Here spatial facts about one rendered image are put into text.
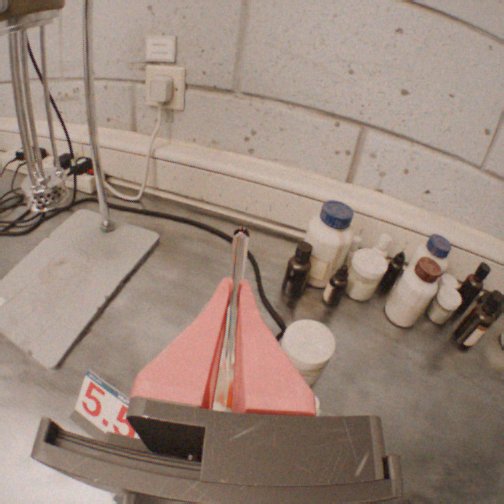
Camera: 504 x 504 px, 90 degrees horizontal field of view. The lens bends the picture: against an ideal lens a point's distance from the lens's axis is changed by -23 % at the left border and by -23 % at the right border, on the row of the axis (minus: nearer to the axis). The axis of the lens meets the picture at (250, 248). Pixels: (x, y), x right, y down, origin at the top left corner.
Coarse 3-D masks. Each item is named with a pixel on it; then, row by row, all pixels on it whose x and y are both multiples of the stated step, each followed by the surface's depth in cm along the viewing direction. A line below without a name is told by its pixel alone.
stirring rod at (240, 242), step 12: (240, 228) 12; (240, 240) 12; (240, 252) 12; (240, 264) 13; (240, 276) 13; (240, 288) 14; (228, 312) 15; (228, 324) 15; (228, 336) 16; (228, 348) 17; (228, 360) 18; (228, 372) 19; (228, 384) 20
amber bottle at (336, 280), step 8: (336, 272) 46; (344, 272) 45; (336, 280) 46; (344, 280) 45; (328, 288) 47; (336, 288) 46; (344, 288) 46; (328, 296) 48; (336, 296) 47; (328, 304) 48; (336, 304) 48
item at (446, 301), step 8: (440, 288) 46; (448, 288) 47; (440, 296) 45; (448, 296) 45; (456, 296) 45; (432, 304) 47; (440, 304) 46; (448, 304) 44; (456, 304) 44; (432, 312) 47; (440, 312) 46; (448, 312) 45; (432, 320) 47; (440, 320) 46
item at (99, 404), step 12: (96, 384) 31; (84, 396) 31; (96, 396) 31; (108, 396) 30; (84, 408) 31; (96, 408) 30; (108, 408) 30; (120, 408) 30; (96, 420) 30; (108, 420) 30; (120, 420) 30; (120, 432) 29; (132, 432) 29
